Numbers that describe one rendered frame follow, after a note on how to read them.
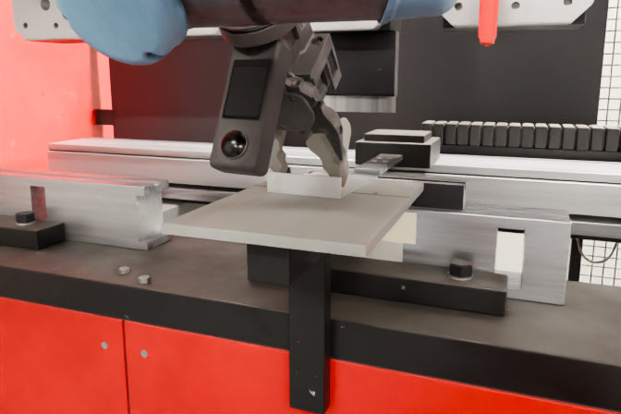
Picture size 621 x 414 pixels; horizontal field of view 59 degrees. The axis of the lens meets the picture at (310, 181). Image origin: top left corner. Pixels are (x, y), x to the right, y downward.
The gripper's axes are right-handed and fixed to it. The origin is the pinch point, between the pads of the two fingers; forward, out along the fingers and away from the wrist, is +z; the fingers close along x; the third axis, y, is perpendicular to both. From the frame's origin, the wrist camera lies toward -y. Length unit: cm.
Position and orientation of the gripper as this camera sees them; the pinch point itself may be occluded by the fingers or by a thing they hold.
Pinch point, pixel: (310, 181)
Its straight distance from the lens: 59.1
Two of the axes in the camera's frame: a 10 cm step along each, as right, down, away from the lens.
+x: -9.2, -0.7, 4.0
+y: 3.1, -7.6, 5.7
